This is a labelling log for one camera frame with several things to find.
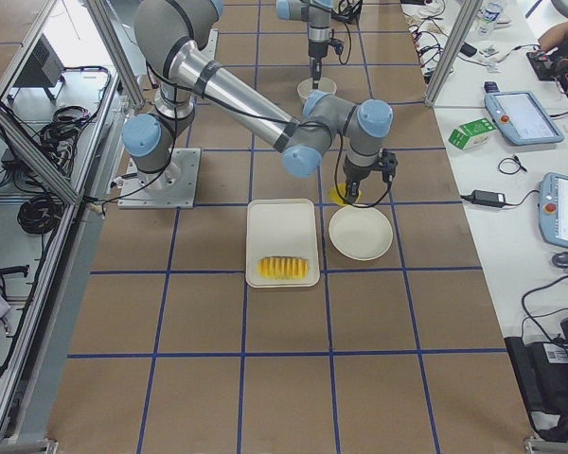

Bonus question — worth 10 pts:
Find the green white carton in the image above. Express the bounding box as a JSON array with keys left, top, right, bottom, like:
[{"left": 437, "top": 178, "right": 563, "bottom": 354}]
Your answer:
[{"left": 448, "top": 117, "right": 496, "bottom": 150}]

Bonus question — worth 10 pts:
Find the sliced yellow mango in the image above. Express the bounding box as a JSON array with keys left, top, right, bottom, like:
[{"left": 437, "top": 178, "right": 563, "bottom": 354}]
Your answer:
[{"left": 257, "top": 256, "right": 310, "bottom": 280}]

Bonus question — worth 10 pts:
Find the blue teach pendant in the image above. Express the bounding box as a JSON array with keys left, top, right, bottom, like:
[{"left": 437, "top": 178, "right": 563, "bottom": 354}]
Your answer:
[
  {"left": 484, "top": 91, "right": 564, "bottom": 146},
  {"left": 538, "top": 172, "right": 568, "bottom": 248}
]

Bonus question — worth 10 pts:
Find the yellow lemon slice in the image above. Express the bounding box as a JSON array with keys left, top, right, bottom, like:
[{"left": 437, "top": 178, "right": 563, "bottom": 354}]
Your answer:
[{"left": 328, "top": 183, "right": 363, "bottom": 207}]

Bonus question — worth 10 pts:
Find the white paper bowl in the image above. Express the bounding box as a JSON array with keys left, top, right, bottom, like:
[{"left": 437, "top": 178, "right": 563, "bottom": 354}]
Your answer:
[{"left": 296, "top": 79, "right": 338, "bottom": 106}]

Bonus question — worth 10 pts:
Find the aluminium frame post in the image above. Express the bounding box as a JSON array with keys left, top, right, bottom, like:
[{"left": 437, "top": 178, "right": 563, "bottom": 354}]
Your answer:
[{"left": 425, "top": 0, "right": 482, "bottom": 107}]

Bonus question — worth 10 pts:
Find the plastic water bottle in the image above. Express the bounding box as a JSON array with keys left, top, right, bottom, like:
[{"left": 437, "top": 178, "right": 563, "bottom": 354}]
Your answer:
[{"left": 475, "top": 0, "right": 506, "bottom": 40}]

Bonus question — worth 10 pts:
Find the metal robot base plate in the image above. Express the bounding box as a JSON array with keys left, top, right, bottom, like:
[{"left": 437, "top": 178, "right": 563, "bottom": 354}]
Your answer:
[{"left": 116, "top": 148, "right": 202, "bottom": 209}]

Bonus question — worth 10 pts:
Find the black cable coil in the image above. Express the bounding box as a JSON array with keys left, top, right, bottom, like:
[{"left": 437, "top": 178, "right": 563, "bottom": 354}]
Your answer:
[{"left": 17, "top": 194, "right": 62, "bottom": 236}]

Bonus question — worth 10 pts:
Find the blue teach pendant lower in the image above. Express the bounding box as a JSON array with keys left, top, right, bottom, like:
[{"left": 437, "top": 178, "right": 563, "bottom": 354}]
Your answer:
[{"left": 538, "top": 172, "right": 568, "bottom": 248}]

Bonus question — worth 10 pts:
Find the black power adapter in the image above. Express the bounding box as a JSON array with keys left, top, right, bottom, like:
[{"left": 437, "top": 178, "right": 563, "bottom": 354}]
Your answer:
[{"left": 471, "top": 190, "right": 506, "bottom": 208}]

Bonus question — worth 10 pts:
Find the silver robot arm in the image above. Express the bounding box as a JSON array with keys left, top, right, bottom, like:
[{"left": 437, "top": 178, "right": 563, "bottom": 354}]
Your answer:
[
  {"left": 276, "top": 0, "right": 345, "bottom": 89},
  {"left": 122, "top": 1, "right": 398, "bottom": 205}
]

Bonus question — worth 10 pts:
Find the white rectangular tray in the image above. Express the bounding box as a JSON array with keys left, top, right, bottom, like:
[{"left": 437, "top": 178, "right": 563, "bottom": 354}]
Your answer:
[{"left": 245, "top": 199, "right": 320, "bottom": 288}]

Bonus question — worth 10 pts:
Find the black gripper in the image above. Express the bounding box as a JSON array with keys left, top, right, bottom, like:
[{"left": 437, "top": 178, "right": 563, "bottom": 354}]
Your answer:
[{"left": 344, "top": 166, "right": 372, "bottom": 199}]

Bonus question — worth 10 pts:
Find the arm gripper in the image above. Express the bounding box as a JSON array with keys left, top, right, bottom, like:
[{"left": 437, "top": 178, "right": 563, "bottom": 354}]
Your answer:
[{"left": 308, "top": 27, "right": 329, "bottom": 80}]

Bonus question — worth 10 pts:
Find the person hand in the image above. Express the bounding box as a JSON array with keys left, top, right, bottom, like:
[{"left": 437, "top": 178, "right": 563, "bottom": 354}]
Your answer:
[{"left": 538, "top": 22, "right": 568, "bottom": 52}]

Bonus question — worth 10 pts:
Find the blue teach pendant upper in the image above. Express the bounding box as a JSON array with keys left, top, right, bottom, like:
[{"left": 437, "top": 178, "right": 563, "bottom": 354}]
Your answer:
[{"left": 484, "top": 91, "right": 564, "bottom": 146}]

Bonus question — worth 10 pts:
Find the white round plate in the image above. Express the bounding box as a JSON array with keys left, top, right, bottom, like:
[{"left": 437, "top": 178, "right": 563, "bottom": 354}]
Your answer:
[{"left": 328, "top": 206, "right": 393, "bottom": 261}]

